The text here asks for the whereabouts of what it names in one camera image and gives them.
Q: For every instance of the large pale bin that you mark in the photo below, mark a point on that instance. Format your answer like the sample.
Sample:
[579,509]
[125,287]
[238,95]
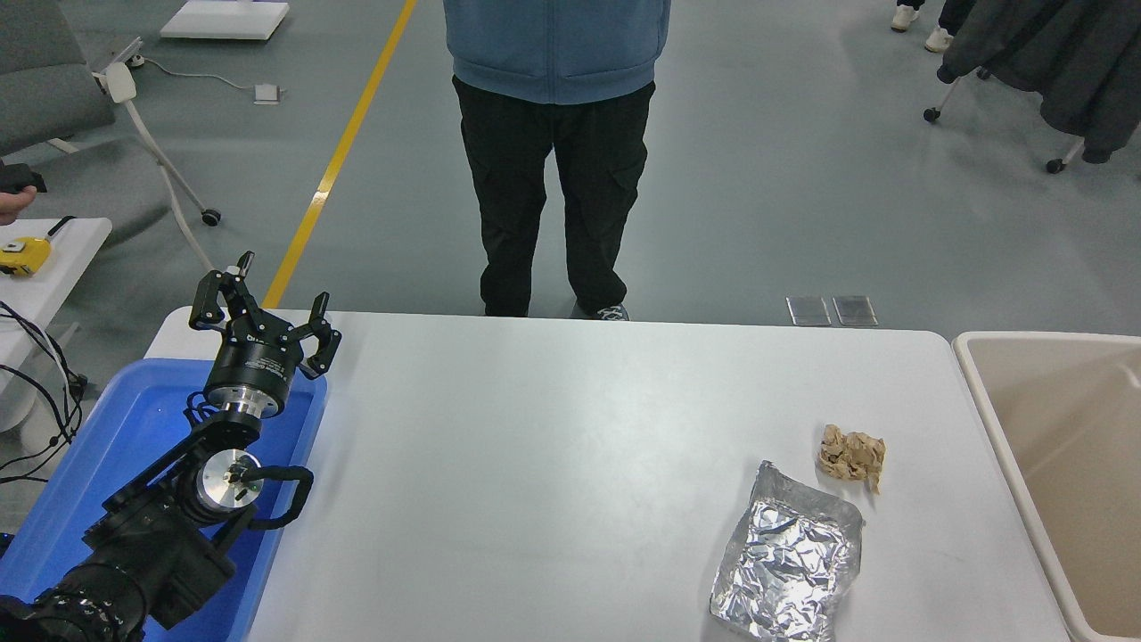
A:
[1070,446]

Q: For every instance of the white wheeled coat rack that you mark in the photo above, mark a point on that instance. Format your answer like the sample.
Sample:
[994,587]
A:
[942,96]

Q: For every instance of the crumpled silver foil tray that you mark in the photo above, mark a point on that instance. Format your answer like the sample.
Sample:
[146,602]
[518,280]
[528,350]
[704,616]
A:
[789,557]

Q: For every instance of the grey upholstered chair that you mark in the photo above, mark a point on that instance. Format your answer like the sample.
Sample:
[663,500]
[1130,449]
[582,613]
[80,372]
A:
[45,80]

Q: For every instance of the metal floor plate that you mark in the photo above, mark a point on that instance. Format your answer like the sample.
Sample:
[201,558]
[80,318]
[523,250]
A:
[808,311]
[855,310]

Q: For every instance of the white side table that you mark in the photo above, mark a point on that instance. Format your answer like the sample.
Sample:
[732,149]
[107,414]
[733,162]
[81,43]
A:
[53,285]

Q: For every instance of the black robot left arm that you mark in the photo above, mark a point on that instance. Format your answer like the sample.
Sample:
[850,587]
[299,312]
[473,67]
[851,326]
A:
[151,544]

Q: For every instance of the small white floor box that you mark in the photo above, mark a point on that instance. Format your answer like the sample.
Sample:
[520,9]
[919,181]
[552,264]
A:
[266,93]

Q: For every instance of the dark coats on rack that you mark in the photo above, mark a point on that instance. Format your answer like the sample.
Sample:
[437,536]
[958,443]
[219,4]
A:
[1061,62]

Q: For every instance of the white flat board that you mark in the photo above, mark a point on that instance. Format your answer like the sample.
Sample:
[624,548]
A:
[223,18]

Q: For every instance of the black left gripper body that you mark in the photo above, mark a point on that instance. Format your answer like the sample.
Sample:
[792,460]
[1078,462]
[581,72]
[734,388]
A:
[254,361]

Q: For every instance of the small black object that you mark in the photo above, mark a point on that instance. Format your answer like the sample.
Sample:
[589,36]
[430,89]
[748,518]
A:
[22,176]

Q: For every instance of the blue plastic tray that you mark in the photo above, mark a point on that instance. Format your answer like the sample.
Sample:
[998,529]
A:
[98,446]

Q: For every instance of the person's hand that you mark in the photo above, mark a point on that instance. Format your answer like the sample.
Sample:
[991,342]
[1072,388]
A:
[11,205]

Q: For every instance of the yellow tape measure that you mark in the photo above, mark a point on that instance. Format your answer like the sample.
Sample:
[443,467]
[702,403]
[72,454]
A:
[22,254]

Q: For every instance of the crumpled tan paper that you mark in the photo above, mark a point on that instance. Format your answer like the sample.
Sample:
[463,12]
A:
[851,456]

